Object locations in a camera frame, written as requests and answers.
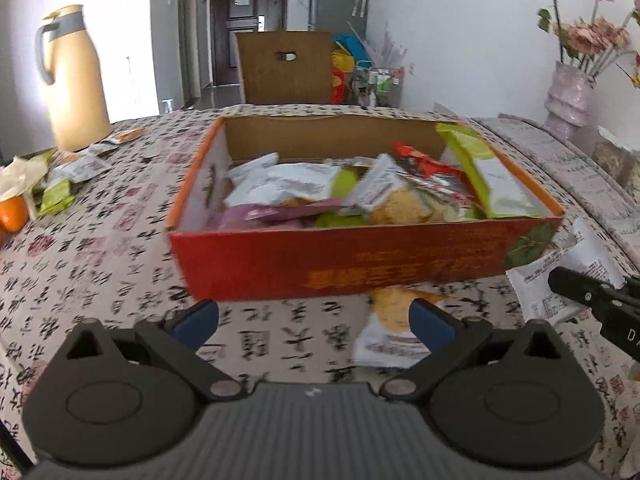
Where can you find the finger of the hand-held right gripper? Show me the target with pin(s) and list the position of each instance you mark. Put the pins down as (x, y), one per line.
(632, 283)
(572, 285)

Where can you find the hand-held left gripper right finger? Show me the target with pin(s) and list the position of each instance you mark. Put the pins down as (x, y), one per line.
(430, 325)

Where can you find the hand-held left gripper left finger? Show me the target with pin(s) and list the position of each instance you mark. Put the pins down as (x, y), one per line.
(195, 322)

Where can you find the white printed snack packet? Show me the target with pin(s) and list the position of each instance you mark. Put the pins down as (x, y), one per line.
(575, 255)

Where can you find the silver cracker snack packet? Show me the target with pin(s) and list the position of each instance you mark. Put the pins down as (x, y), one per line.
(390, 320)

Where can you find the red cardboard box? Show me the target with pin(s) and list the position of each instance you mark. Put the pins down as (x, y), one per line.
(300, 260)

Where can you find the grey striped cloth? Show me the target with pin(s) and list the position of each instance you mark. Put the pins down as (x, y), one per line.
(575, 170)

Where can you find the orange cracker snack packet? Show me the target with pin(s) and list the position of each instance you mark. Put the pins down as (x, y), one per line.
(395, 205)

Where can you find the clear storage jar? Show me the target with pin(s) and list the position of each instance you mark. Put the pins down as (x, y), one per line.
(615, 155)

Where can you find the green white snack packet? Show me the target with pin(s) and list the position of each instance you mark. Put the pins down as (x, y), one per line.
(487, 180)

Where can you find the red snack packet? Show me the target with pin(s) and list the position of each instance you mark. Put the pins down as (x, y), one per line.
(425, 164)

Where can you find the white cracker snack packet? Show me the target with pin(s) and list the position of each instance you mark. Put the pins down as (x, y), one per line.
(300, 177)

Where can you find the pink ribbed vase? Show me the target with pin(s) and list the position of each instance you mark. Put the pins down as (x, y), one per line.
(567, 100)

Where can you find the small white packets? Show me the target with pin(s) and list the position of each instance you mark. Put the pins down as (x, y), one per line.
(82, 167)

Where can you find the small orange packet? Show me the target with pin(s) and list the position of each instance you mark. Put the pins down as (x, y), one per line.
(127, 136)

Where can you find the orange fruit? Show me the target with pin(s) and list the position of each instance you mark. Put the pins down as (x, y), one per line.
(12, 212)

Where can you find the cream crumpled bag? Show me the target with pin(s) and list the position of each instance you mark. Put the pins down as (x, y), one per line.
(20, 177)

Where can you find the pink artificial flowers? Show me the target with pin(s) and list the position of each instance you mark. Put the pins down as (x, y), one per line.
(590, 35)

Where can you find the brown cardboard carton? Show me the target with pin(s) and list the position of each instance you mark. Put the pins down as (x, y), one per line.
(260, 80)

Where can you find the yellow thermos jug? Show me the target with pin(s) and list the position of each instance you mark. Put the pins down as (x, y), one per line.
(75, 100)

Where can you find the yellow red bag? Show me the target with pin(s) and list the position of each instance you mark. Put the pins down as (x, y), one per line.
(341, 80)

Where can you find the dark wooden door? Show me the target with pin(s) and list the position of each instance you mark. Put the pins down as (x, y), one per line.
(225, 35)

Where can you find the blue plastic item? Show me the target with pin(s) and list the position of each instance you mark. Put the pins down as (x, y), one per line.
(345, 42)

